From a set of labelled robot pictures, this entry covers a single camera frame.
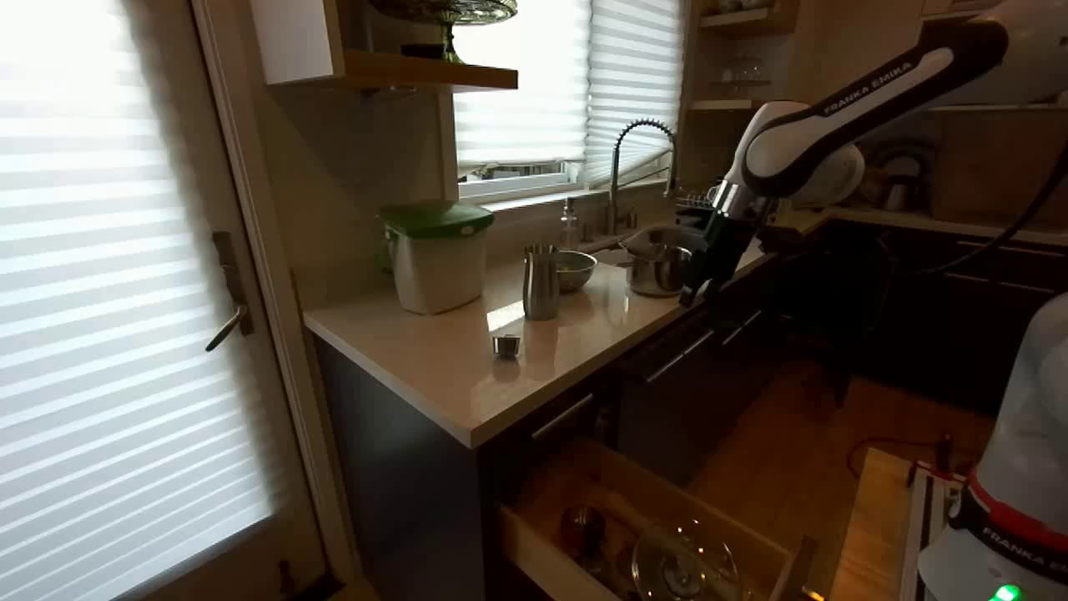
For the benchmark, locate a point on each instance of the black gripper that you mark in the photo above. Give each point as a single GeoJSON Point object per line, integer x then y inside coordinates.
{"type": "Point", "coordinates": [724, 248]}

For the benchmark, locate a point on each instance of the small dark cup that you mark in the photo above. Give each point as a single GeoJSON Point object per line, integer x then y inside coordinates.
{"type": "Point", "coordinates": [507, 346]}

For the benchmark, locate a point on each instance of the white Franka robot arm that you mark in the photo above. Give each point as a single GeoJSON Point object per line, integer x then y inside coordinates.
{"type": "Point", "coordinates": [844, 112]}

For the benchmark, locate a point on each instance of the stainless steel pot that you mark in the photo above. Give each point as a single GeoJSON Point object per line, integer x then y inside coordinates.
{"type": "Point", "coordinates": [654, 263]}

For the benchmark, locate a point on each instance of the glass pot lid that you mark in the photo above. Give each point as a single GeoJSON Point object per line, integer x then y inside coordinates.
{"type": "Point", "coordinates": [687, 557]}

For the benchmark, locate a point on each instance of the dark dishwasher door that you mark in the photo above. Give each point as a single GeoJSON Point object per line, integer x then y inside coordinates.
{"type": "Point", "coordinates": [687, 413]}

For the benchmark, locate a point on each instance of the grey round bowl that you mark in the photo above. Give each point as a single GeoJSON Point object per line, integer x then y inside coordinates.
{"type": "Point", "coordinates": [580, 272]}

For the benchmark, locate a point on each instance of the clear soap dispenser bottle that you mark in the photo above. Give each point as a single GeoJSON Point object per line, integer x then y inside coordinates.
{"type": "Point", "coordinates": [570, 224]}

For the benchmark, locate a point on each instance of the curved chrome faucet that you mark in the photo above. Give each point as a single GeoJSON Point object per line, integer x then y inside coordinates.
{"type": "Point", "coordinates": [620, 169]}

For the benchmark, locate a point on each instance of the steel cylindrical cup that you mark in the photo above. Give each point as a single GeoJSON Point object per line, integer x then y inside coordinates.
{"type": "Point", "coordinates": [541, 286]}

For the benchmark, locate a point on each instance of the open wooden drawer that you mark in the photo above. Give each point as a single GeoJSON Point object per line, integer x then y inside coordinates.
{"type": "Point", "coordinates": [580, 489]}

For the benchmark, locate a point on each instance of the dark countertop appliance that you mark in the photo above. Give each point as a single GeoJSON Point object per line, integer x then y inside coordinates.
{"type": "Point", "coordinates": [901, 179]}

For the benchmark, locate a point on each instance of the white bin with green lid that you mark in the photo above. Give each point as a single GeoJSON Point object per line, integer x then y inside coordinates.
{"type": "Point", "coordinates": [440, 262]}

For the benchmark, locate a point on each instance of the wooden robot platform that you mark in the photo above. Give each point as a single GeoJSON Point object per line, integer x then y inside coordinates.
{"type": "Point", "coordinates": [872, 529]}

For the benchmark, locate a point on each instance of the white door blind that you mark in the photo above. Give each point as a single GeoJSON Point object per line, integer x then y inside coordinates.
{"type": "Point", "coordinates": [110, 301]}

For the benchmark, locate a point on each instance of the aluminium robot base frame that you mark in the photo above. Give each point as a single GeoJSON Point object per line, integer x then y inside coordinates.
{"type": "Point", "coordinates": [927, 521]}

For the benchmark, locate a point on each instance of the wooden wall shelf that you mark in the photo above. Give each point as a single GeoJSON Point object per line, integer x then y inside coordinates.
{"type": "Point", "coordinates": [427, 72]}

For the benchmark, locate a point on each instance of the white wall cabinet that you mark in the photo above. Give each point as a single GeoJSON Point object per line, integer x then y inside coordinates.
{"type": "Point", "coordinates": [290, 36]}

